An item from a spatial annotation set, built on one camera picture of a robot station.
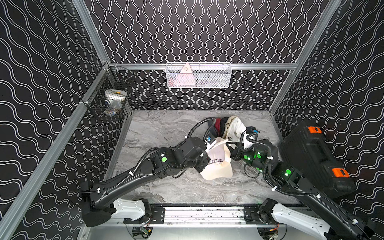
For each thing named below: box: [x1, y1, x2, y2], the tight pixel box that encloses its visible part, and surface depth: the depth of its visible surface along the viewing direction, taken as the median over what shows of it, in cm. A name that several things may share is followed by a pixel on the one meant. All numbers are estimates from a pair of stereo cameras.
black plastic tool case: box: [279, 121, 357, 199], surface depth 69 cm
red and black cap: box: [214, 117, 229, 138], surface depth 100 cm
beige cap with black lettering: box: [222, 116, 237, 139], surface depth 96 cm
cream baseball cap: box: [200, 137, 233, 181], surface depth 78 cm
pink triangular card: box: [174, 63, 196, 86], surface depth 92 cm
